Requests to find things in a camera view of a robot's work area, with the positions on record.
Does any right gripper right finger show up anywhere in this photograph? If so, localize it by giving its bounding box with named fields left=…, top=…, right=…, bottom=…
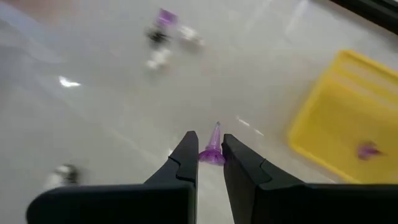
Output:
left=221, top=133, right=398, bottom=224

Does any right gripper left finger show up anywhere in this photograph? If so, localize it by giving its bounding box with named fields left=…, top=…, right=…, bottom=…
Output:
left=26, top=130, right=200, bottom=224

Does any purple translucent witch hat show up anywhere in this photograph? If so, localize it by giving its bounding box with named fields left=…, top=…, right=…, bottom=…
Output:
left=356, top=140, right=385, bottom=162
left=155, top=7, right=180, bottom=29
left=198, top=121, right=226, bottom=166

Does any black plastic spider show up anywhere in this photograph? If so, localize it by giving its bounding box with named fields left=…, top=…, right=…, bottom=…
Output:
left=145, top=27, right=170, bottom=46
left=62, top=164, right=81, bottom=185

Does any white plastic ghost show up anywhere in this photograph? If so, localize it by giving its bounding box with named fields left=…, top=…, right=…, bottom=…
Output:
left=145, top=48, right=174, bottom=71
left=43, top=164, right=69, bottom=190
left=177, top=25, right=206, bottom=47

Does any yellow plastic basket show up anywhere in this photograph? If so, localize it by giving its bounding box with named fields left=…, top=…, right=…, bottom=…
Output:
left=287, top=49, right=398, bottom=184

